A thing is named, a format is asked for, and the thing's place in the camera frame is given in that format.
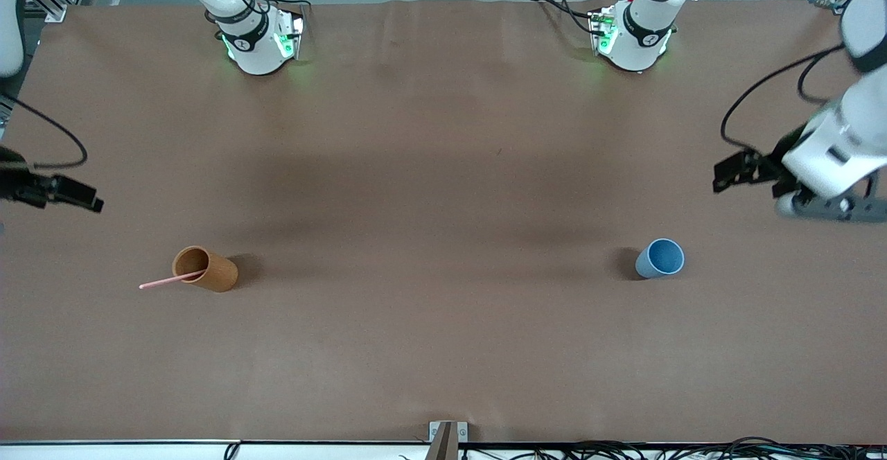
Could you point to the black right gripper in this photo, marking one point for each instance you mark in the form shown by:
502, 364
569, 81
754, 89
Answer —
19, 184

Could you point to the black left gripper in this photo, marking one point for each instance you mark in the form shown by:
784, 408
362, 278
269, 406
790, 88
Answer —
777, 158

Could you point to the pink chopstick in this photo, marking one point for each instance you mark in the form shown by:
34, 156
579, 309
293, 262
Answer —
163, 282

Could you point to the blue cup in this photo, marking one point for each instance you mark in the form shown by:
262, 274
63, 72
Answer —
658, 260

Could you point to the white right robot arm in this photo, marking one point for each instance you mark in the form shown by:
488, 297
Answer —
256, 51

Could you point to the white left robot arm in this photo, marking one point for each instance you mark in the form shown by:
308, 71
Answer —
644, 44

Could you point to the brown cylindrical cup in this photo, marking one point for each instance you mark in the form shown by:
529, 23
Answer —
211, 273

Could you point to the brown table cover sheet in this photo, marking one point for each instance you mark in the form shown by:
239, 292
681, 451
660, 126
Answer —
443, 342

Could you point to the brown mounting pole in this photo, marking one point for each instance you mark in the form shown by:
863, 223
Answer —
443, 446

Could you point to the metal table edge bracket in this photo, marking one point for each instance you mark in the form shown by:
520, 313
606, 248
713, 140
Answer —
462, 432

